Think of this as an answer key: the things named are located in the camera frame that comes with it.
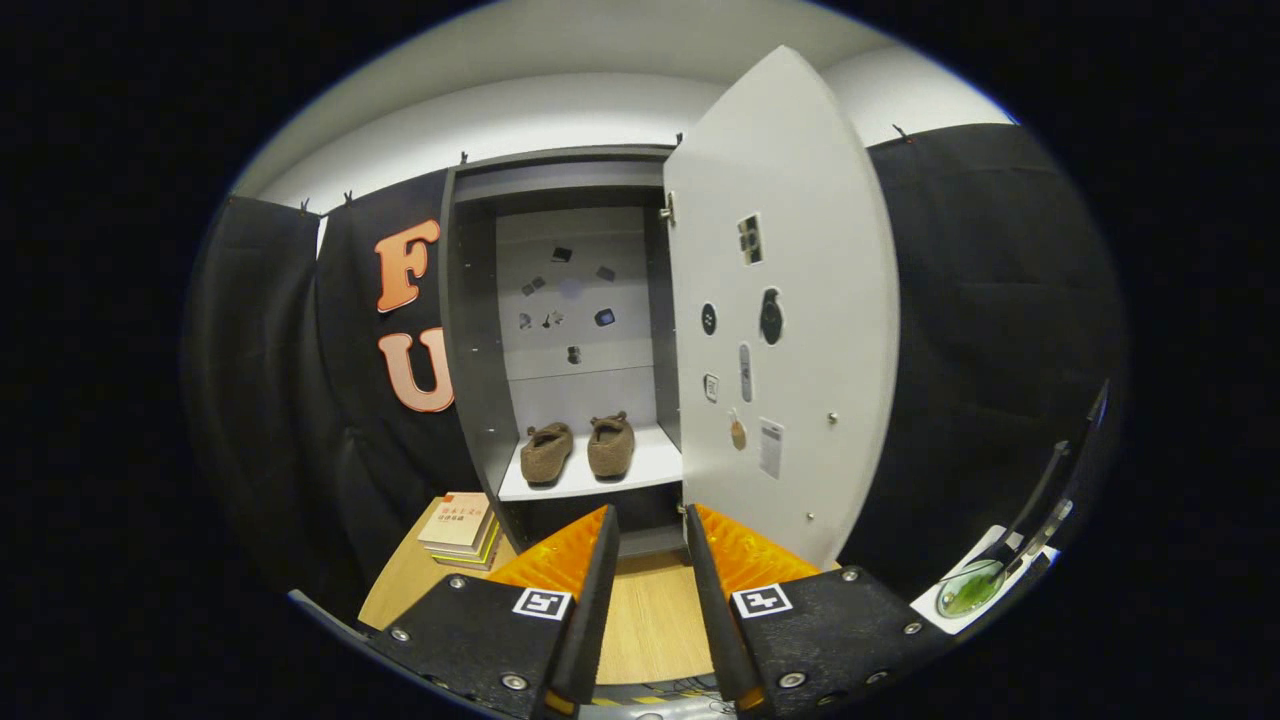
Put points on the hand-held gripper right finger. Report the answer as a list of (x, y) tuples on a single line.
[(712, 620)]

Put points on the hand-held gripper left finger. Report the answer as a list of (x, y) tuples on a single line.
[(595, 610)]

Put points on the brown fuzzy shoe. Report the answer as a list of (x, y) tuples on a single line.
[(546, 455), (611, 448)]

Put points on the dark grey shoe cabinet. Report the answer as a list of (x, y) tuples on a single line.
[(470, 350)]

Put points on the light grey shoe cabinet door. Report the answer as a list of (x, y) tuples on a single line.
[(800, 200)]

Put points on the beige cover book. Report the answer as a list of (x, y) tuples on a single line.
[(455, 522)]

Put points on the white flat board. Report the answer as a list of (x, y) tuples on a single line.
[(925, 605)]

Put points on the green round dish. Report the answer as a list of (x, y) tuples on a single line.
[(968, 592)]

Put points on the black metal stand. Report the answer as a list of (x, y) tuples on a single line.
[(1045, 480)]

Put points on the black backdrop cloth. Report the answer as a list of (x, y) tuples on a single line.
[(1000, 300)]

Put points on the row of black cloth clips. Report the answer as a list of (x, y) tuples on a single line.
[(463, 158)]

